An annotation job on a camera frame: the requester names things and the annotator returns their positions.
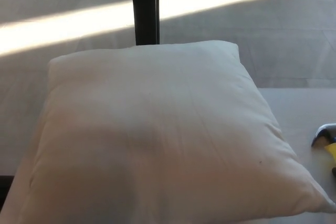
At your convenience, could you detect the white square pillow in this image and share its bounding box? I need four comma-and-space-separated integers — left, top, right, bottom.
15, 40, 336, 224

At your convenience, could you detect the black vertical post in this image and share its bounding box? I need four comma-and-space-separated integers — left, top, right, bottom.
130, 0, 161, 47

